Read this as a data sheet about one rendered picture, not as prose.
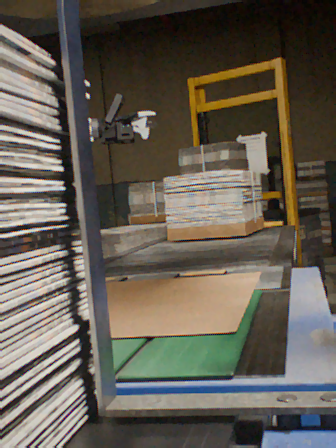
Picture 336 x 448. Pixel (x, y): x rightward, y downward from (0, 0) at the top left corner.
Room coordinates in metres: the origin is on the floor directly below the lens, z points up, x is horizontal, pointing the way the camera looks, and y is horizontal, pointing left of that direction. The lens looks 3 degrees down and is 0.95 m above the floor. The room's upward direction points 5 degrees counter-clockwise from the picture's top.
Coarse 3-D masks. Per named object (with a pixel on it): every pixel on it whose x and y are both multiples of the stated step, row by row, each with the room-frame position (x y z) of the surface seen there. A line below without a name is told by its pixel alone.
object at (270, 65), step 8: (256, 64) 4.18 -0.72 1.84; (264, 64) 4.15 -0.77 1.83; (272, 64) 4.12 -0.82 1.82; (224, 72) 4.32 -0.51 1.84; (232, 72) 4.29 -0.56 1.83; (240, 72) 4.25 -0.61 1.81; (248, 72) 4.22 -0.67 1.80; (256, 72) 4.20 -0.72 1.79; (200, 80) 4.43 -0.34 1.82; (208, 80) 4.40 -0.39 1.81; (216, 80) 4.36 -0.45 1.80; (224, 80) 4.36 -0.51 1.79
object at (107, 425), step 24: (96, 432) 0.39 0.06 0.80; (120, 432) 0.38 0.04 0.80; (144, 432) 0.38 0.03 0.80; (168, 432) 0.37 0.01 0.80; (192, 432) 0.37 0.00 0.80; (216, 432) 0.37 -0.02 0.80; (240, 432) 0.40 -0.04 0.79; (264, 432) 0.38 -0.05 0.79; (288, 432) 0.37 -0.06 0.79; (312, 432) 0.37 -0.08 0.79
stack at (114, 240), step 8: (144, 224) 3.33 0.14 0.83; (152, 224) 3.22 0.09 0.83; (160, 224) 3.11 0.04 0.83; (104, 232) 2.85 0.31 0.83; (112, 232) 2.79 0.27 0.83; (120, 232) 2.76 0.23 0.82; (128, 232) 2.79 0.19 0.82; (136, 232) 2.84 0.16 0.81; (144, 232) 2.89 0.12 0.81; (152, 232) 2.95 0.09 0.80; (160, 232) 3.02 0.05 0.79; (104, 240) 2.82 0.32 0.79; (112, 240) 2.79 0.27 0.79; (120, 240) 2.76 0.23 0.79; (128, 240) 2.79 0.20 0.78; (136, 240) 2.83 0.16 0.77; (144, 240) 2.89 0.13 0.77; (152, 240) 2.94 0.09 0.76; (104, 248) 2.82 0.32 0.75; (112, 248) 2.79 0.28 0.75; (120, 248) 2.77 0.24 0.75; (128, 248) 2.77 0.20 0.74; (104, 256) 2.82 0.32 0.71
